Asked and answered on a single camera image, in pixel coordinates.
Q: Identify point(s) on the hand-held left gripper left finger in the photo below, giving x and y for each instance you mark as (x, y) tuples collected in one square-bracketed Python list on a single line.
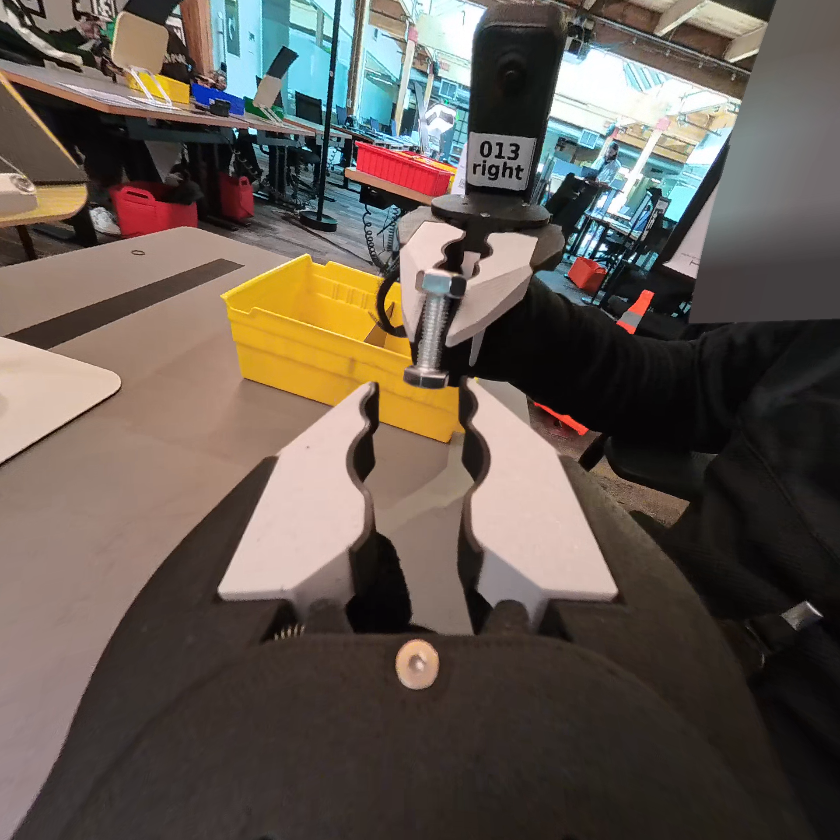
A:
[(295, 525)]

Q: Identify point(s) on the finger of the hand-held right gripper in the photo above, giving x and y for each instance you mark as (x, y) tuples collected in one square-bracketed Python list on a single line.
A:
[(423, 246), (505, 275)]

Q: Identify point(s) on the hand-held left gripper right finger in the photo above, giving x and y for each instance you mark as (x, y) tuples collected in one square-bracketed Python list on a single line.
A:
[(544, 525)]

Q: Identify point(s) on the steel hex bolt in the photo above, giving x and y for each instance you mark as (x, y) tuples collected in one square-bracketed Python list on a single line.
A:
[(433, 328)]

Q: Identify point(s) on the yellow storage bin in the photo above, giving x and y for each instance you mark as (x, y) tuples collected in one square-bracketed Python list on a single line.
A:
[(295, 341)]

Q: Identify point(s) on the person's right forearm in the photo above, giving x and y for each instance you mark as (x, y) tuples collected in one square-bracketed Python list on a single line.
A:
[(689, 387)]

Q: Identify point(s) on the person's right hand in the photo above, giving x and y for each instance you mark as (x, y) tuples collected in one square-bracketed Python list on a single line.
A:
[(544, 348)]

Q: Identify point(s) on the ceiling projector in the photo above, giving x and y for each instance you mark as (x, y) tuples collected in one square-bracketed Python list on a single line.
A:
[(576, 39)]

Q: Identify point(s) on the red storage bin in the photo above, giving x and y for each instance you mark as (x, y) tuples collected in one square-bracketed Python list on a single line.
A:
[(400, 167)]

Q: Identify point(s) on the small red crate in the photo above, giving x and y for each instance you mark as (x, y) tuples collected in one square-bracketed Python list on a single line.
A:
[(587, 274)]

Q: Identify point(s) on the black bin divider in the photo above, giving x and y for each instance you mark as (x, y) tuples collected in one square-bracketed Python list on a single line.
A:
[(384, 334)]

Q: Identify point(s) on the orange traffic cone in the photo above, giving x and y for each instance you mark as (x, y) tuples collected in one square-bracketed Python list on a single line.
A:
[(635, 315)]

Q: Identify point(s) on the black pole stand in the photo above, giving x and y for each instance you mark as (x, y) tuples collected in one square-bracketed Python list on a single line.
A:
[(328, 131)]

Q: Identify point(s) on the framed marker sign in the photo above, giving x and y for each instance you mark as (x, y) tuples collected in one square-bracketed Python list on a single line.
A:
[(689, 249)]

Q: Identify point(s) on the red tote basket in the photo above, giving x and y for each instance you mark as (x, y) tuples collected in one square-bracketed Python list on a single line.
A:
[(237, 197), (151, 213)]

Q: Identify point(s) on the green storage bin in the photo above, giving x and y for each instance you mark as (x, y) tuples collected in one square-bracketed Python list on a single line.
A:
[(266, 110)]

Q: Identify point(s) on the small blue bin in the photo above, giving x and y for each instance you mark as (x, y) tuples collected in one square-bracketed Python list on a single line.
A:
[(216, 98)]

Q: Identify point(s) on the white folding stand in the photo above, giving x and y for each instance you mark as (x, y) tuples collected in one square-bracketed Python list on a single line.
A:
[(39, 394)]

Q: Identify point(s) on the small yellow bin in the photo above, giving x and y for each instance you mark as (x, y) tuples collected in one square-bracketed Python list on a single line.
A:
[(164, 88)]

